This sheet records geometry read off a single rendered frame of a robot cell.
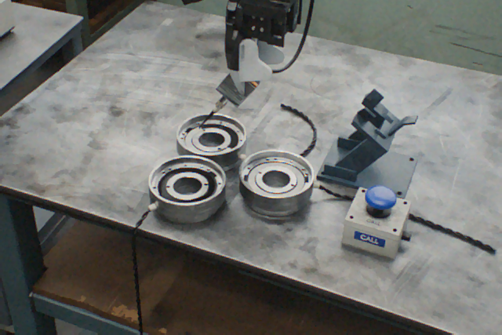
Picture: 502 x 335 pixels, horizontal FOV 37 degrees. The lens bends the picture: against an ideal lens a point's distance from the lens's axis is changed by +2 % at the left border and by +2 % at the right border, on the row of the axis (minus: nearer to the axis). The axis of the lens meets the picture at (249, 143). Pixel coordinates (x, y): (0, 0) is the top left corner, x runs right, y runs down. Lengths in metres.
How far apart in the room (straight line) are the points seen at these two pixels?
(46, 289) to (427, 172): 0.64
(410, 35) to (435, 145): 1.52
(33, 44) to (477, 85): 0.92
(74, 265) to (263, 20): 0.58
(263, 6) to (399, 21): 1.76
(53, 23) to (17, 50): 0.14
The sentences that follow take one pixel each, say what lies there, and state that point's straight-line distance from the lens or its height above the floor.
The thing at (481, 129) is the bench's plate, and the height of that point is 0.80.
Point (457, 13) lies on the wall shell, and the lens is 2.61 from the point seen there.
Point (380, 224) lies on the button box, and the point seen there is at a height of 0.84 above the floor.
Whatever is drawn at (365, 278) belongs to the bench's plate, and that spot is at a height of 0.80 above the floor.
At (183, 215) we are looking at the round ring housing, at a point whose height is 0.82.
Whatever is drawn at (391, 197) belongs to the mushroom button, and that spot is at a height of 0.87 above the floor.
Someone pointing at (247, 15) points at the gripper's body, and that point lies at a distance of 0.95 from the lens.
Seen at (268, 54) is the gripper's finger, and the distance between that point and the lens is 1.03.
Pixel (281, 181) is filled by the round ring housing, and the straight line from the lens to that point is 1.05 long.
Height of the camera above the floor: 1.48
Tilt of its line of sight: 37 degrees down
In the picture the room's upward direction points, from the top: 2 degrees clockwise
